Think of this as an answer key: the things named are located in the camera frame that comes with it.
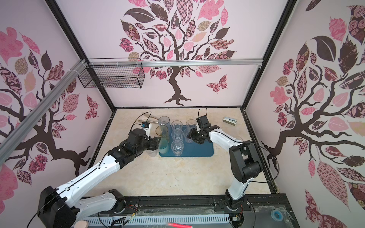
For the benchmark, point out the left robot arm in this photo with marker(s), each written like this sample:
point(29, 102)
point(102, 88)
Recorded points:
point(61, 207)

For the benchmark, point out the small white black device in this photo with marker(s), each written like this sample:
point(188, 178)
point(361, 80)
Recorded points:
point(230, 121)

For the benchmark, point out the teal dotted plastic cup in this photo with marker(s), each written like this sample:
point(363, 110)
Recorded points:
point(163, 146)

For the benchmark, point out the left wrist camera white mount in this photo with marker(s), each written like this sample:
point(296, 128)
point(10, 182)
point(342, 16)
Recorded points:
point(146, 126)

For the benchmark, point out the blue tape roll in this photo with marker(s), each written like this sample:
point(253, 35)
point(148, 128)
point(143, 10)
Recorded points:
point(276, 215)

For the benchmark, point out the clear faceted glass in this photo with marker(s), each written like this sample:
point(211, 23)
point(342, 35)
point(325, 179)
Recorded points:
point(177, 134)
point(177, 147)
point(177, 124)

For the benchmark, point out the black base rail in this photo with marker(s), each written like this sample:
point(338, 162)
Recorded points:
point(218, 203)

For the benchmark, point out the white slotted cable duct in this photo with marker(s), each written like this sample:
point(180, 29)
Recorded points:
point(195, 221)

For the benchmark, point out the clear dotted glass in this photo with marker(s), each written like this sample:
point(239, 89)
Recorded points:
point(153, 153)

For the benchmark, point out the metal tongs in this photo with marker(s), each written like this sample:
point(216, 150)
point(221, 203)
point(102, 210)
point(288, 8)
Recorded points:
point(150, 119)

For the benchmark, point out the aluminium rail left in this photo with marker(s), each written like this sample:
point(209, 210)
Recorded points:
point(16, 137)

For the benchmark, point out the black wire basket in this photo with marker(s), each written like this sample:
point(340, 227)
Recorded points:
point(113, 73)

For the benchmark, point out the beige round sponge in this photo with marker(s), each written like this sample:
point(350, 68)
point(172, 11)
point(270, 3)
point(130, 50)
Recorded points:
point(81, 224)

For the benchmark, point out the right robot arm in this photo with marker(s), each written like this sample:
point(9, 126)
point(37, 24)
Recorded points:
point(244, 158)

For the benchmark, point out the yellow transparent cup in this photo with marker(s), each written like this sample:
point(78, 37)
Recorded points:
point(162, 131)

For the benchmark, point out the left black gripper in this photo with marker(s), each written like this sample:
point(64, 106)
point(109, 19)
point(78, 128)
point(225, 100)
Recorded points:
point(154, 143)

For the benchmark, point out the aluminium rail back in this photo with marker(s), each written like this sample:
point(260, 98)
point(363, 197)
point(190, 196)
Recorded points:
point(177, 63)

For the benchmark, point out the pink pen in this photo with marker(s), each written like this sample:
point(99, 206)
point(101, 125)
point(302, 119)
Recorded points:
point(175, 225)

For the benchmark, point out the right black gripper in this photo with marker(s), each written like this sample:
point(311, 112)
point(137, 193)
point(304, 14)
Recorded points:
point(195, 135)

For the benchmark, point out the clear ribbed short glass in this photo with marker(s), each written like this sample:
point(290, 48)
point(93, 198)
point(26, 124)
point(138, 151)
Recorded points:
point(191, 123)

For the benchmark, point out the aluminium rail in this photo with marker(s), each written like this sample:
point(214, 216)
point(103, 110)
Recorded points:
point(16, 137)
point(177, 63)

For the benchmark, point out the teal plastic tray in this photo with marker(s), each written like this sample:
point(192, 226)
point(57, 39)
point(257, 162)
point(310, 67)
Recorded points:
point(190, 149)

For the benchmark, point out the tall frosted blue cup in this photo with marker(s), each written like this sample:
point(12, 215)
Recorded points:
point(164, 120)

